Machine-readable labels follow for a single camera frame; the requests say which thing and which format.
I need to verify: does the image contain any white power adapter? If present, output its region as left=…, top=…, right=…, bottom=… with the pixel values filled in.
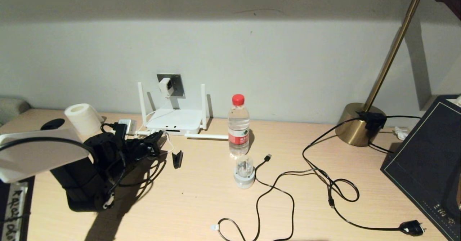
left=158, top=77, right=175, bottom=98

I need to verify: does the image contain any white router with antennas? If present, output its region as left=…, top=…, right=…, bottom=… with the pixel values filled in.
left=111, top=82, right=229, bottom=140

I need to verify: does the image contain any white charger plug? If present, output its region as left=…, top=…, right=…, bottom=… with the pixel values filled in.
left=115, top=119, right=137, bottom=138

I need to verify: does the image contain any small black clip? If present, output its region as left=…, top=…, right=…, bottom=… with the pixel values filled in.
left=172, top=150, right=184, bottom=169

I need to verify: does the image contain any white tape roll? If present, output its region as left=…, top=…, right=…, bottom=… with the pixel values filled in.
left=64, top=103, right=104, bottom=136

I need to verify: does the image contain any red capped water bottle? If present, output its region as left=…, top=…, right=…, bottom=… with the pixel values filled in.
left=228, top=94, right=250, bottom=157

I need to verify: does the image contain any black oval pad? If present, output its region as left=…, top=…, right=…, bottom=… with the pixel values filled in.
left=41, top=118, right=66, bottom=130

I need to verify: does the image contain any clear dome grey base gadget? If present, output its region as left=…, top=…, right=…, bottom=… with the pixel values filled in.
left=234, top=155, right=256, bottom=189

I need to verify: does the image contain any grey cushion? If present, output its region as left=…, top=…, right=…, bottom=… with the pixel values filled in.
left=0, top=96, right=31, bottom=125

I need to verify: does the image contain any gold desk lamp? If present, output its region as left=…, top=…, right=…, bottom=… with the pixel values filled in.
left=336, top=0, right=461, bottom=147

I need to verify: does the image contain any black box on lamp base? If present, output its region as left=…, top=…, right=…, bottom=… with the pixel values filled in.
left=358, top=112, right=388, bottom=130

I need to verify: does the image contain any crumpled white tissue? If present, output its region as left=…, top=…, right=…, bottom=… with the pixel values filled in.
left=394, top=126, right=409, bottom=141

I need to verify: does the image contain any grey wall socket plate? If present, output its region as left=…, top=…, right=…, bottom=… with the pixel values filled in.
left=157, top=74, right=185, bottom=98

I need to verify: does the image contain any black cable with white tip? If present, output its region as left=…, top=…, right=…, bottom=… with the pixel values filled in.
left=211, top=218, right=249, bottom=241

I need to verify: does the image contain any black USB cable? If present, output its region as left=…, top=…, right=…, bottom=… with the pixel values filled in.
left=253, top=154, right=336, bottom=241

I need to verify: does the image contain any thin black lamp cable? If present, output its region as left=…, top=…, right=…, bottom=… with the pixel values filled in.
left=368, top=115, right=422, bottom=155

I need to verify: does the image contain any black two-pin power cable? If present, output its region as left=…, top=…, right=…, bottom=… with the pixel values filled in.
left=303, top=117, right=428, bottom=237

